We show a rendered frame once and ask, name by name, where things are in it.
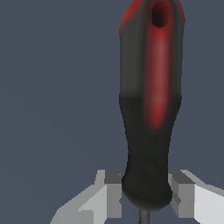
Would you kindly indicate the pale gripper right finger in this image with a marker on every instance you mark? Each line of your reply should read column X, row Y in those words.
column 198, row 201

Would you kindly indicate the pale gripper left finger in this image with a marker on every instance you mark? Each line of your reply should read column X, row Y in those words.
column 99, row 201

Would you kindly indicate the black and red screwdriver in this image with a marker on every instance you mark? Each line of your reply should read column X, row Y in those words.
column 150, row 116

